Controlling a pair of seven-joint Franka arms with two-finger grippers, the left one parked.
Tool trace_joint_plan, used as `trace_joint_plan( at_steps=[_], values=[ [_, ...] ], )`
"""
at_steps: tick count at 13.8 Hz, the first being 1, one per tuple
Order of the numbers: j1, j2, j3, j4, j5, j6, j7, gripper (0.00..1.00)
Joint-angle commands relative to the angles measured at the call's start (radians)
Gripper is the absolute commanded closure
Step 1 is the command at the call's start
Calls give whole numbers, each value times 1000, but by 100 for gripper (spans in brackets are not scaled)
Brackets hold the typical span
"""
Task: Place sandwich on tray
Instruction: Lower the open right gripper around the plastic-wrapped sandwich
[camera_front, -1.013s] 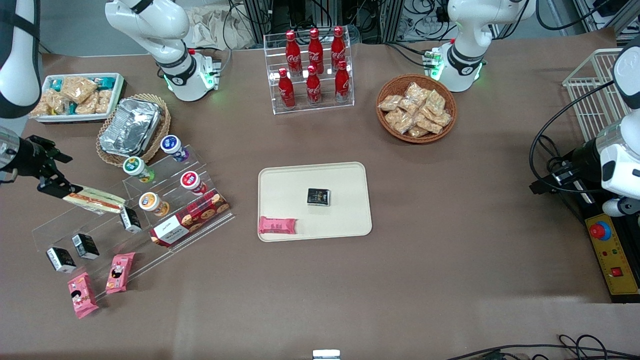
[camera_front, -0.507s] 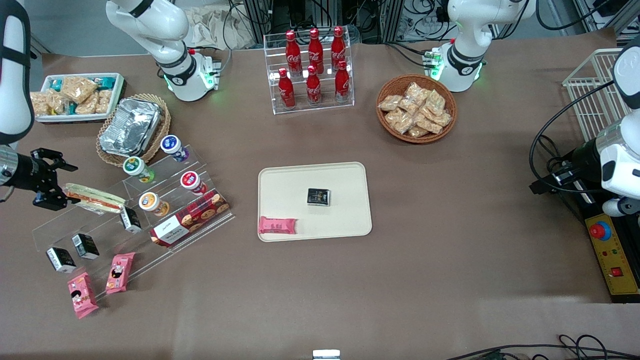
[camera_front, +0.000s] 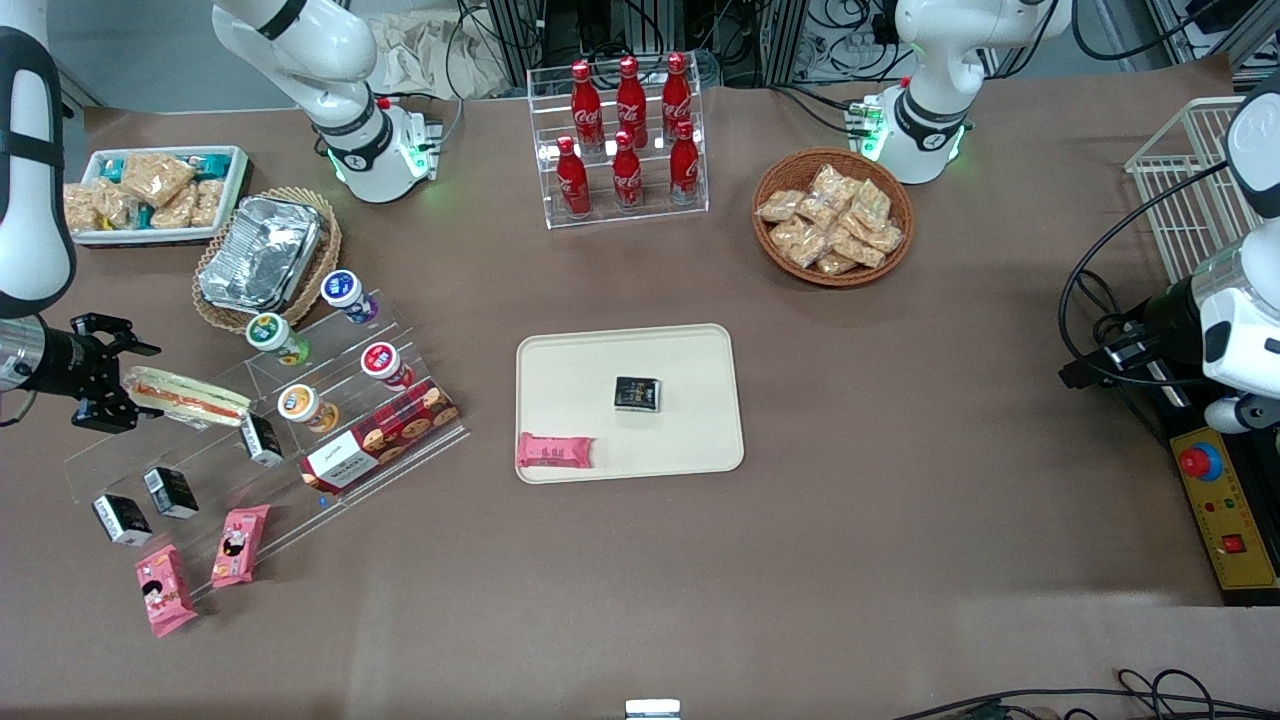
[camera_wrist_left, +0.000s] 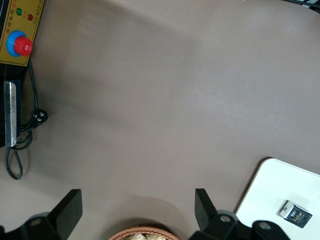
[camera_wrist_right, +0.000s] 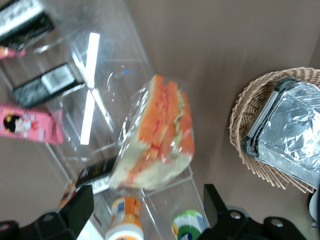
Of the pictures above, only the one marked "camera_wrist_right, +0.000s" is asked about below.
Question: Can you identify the aluminium foil container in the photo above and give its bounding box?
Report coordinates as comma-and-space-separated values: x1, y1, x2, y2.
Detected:
241, 76, 320, 189

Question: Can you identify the black snack box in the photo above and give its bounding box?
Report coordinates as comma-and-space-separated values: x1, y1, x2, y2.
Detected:
11, 63, 86, 109
0, 0, 55, 49
74, 156, 119, 194

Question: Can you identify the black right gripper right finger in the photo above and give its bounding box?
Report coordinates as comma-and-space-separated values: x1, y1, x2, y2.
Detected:
203, 183, 227, 230

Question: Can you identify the plastic-wrapped triangle sandwich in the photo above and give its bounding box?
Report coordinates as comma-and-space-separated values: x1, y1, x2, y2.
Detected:
109, 73, 196, 190

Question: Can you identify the pink cartoon snack pack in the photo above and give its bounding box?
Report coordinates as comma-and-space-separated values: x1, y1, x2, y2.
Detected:
0, 45, 27, 60
0, 103, 65, 146

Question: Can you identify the green-label small jar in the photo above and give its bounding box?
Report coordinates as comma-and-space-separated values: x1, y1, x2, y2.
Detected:
171, 209, 210, 240

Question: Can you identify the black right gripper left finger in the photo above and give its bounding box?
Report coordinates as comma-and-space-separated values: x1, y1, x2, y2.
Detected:
57, 184, 95, 236

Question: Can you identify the orange-label small jar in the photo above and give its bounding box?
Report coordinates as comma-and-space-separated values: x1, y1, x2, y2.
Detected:
104, 196, 145, 240

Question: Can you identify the light wicker basket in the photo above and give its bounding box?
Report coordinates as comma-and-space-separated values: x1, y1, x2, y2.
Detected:
228, 66, 320, 194

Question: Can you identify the clear acrylic stepped shelf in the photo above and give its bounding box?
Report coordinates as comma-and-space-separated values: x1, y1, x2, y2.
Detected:
0, 0, 209, 240

